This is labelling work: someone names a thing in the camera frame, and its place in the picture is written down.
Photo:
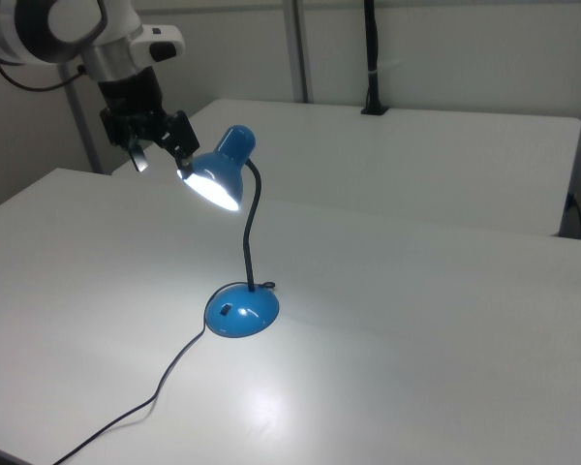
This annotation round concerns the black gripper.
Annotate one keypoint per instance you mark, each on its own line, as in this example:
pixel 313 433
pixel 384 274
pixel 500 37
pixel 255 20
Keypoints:
pixel 131 94

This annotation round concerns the blue gooseneck desk lamp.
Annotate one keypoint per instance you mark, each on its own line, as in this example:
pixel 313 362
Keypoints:
pixel 232 145

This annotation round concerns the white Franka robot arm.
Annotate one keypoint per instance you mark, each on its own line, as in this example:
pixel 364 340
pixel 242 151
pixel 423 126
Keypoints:
pixel 39 29

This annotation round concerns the black clamped pole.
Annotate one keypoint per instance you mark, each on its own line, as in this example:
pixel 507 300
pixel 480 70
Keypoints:
pixel 372 48

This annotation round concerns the white desk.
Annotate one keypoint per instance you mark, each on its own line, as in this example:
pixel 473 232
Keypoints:
pixel 416 160

